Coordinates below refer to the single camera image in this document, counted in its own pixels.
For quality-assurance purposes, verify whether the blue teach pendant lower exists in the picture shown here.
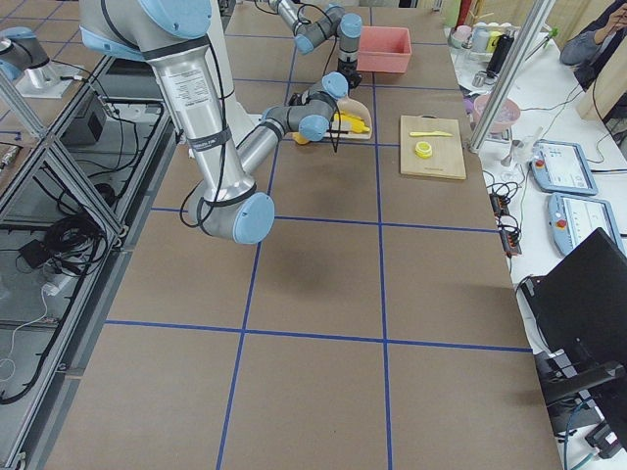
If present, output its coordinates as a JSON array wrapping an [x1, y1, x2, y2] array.
[[548, 193, 625, 256]]

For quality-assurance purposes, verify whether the pink bowl with ice cubes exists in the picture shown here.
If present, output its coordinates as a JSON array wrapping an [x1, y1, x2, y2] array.
[[470, 94, 522, 133]]

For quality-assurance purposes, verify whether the person in dark clothes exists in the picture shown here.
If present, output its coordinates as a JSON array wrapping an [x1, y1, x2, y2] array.
[[559, 1, 626, 89]]

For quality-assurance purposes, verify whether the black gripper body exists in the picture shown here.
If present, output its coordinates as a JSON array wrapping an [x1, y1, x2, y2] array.
[[337, 61, 362, 90]]

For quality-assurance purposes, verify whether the black bottle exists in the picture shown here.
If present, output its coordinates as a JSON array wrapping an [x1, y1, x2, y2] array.
[[486, 34, 514, 78]]

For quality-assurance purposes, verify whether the wooden cutting board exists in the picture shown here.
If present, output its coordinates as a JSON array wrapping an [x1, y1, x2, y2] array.
[[400, 116, 466, 180]]

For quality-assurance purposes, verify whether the pink plastic bin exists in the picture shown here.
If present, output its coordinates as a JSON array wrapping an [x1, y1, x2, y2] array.
[[358, 26, 412, 73]]

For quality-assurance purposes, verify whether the blue teach pendant upper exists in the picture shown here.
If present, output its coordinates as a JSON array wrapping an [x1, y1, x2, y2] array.
[[530, 139, 599, 196]]

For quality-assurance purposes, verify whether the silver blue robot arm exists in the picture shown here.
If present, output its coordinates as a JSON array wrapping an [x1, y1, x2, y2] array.
[[255, 0, 363, 90], [79, 0, 355, 245]]

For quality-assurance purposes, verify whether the yellow toy lemon half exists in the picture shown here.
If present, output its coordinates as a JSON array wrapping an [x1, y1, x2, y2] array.
[[413, 141, 433, 159]]

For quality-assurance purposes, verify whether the black monitor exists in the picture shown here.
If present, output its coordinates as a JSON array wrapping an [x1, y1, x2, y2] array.
[[520, 228, 626, 365]]

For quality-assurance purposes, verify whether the blue teach pendant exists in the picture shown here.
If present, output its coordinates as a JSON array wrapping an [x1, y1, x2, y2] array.
[[530, 139, 599, 196], [548, 193, 625, 256]]

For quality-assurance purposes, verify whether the yellow toy corn cob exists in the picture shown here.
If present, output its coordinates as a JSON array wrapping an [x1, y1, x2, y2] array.
[[340, 114, 370, 134]]

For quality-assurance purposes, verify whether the beige plastic dustpan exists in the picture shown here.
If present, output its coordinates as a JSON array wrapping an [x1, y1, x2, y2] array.
[[324, 96, 372, 140]]

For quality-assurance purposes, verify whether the aluminium frame post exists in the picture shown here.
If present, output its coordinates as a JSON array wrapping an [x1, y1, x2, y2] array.
[[467, 0, 555, 154]]

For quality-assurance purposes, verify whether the metal measuring cup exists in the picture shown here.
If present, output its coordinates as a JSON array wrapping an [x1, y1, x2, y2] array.
[[472, 70, 496, 88]]

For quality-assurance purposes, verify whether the yellow plastic toy knife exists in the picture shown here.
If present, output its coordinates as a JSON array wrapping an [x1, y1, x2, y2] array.
[[409, 130, 453, 138]]

